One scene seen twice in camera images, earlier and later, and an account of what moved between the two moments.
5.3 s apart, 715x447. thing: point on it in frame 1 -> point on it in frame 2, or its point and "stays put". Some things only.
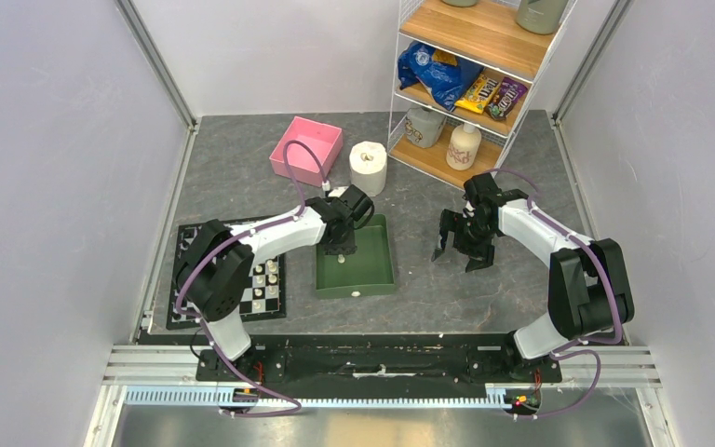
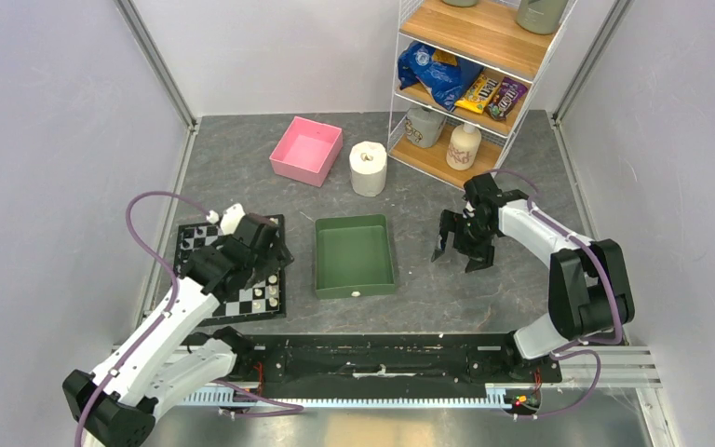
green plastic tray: [369, 271] stays put
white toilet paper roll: [369, 167] stays put
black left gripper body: [345, 245] -> [276, 256]
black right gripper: [481, 256] stays put
